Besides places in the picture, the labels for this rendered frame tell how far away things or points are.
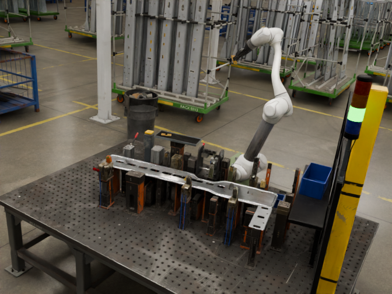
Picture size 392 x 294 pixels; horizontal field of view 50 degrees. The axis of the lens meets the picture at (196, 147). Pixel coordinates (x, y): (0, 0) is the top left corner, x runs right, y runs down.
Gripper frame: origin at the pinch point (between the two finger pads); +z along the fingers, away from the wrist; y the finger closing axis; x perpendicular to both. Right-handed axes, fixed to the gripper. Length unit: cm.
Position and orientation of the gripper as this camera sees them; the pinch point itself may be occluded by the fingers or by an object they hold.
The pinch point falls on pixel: (237, 57)
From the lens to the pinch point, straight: 364.5
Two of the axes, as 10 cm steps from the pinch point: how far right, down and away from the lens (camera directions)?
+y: -8.2, 1.5, -5.5
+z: -4.8, 3.1, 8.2
